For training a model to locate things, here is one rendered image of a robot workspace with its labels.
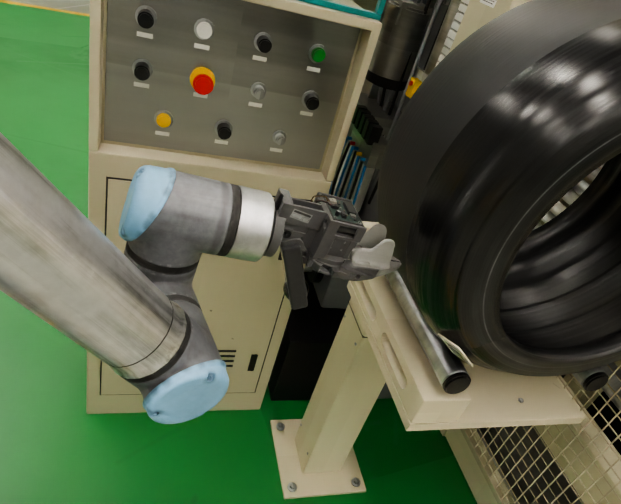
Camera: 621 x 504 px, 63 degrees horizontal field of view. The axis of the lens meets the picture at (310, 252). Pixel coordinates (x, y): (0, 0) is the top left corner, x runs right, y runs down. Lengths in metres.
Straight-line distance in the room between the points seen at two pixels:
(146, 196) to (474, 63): 0.43
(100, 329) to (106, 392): 1.21
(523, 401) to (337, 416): 0.62
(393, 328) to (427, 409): 0.16
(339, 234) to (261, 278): 0.74
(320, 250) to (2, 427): 1.32
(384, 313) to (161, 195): 0.51
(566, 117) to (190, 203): 0.41
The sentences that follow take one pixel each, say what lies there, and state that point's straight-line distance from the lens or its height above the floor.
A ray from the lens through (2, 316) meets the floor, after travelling 2.08.
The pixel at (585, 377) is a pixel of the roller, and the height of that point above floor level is 0.90.
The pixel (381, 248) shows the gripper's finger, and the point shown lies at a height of 1.08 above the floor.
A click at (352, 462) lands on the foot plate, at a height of 0.01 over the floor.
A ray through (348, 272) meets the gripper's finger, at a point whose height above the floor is 1.06.
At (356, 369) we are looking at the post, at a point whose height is 0.50.
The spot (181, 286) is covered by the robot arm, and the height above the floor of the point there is 1.02.
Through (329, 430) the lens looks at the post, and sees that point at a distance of 1.53.
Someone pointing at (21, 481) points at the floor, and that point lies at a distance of 1.67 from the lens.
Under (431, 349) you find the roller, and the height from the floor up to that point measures 0.91.
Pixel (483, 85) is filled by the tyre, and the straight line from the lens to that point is 0.66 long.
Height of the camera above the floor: 1.43
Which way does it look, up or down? 34 degrees down
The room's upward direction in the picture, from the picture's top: 18 degrees clockwise
